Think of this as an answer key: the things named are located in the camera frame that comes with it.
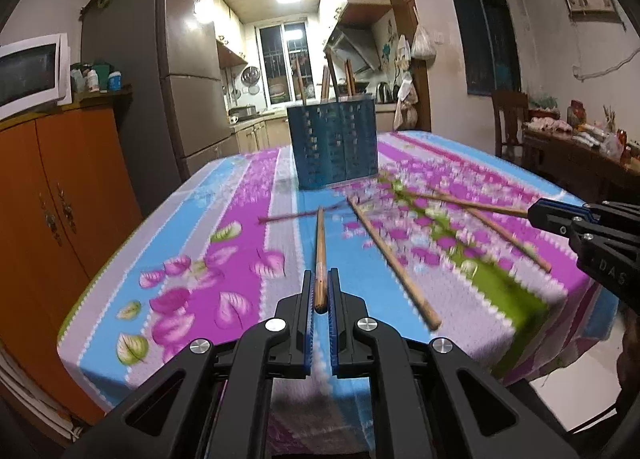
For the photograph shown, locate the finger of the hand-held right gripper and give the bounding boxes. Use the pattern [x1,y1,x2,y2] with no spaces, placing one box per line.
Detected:
[539,198,640,226]
[527,202,597,243]

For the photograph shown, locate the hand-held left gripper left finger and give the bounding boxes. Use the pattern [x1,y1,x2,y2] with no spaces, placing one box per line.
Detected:
[60,269,316,459]

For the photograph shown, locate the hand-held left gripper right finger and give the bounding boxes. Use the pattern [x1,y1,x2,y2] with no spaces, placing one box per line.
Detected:
[326,268,583,459]

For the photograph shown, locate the blue slotted utensil holder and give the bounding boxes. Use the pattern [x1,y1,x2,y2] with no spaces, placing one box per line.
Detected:
[286,94,379,191]

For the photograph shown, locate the person's right forearm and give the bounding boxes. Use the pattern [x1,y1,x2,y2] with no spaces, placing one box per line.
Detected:
[616,309,640,390]

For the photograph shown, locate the cluttered side table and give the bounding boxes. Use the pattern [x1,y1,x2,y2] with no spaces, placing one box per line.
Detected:
[522,99,640,205]

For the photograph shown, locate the floral tablecloth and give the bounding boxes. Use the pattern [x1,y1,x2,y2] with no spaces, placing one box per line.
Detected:
[56,130,621,455]

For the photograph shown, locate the wooden chair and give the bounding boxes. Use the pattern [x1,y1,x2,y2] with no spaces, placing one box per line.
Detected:
[491,90,532,160]

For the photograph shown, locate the hanging bags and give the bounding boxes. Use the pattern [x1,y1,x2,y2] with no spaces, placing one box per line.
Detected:
[392,72,420,130]

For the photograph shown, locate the dark window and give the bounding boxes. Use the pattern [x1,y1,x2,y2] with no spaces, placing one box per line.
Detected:
[442,0,521,97]

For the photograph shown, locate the white plastic bag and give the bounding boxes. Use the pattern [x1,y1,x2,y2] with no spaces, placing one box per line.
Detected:
[410,22,437,61]

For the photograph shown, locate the range hood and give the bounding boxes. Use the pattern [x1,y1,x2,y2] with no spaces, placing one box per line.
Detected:
[324,22,381,72]

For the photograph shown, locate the kitchen window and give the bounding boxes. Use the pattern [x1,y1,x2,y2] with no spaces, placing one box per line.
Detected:
[257,23,313,107]

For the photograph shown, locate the orange wooden cabinet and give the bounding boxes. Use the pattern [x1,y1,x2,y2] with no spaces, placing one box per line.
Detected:
[0,86,143,425]

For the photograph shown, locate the stack of white boards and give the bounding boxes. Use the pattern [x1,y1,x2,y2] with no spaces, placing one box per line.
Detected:
[0,344,83,445]

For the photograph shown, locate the grey refrigerator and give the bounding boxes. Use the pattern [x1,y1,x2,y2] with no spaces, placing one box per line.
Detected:
[80,0,238,190]

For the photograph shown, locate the white microwave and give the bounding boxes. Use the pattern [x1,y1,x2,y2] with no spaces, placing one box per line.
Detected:
[0,33,71,122]

